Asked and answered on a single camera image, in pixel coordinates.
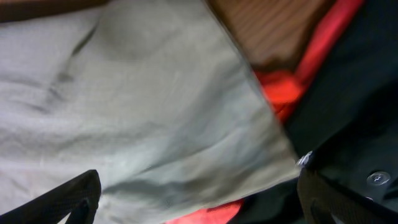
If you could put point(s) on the black garment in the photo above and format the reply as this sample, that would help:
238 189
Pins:
345 125

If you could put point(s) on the khaki green shorts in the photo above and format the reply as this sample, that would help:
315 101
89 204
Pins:
153 95

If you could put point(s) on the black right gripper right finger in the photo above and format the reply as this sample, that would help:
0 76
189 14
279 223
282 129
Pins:
325 202

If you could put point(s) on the red garment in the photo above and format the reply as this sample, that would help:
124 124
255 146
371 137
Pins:
285 41

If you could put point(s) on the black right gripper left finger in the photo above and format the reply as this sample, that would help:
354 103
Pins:
76 199

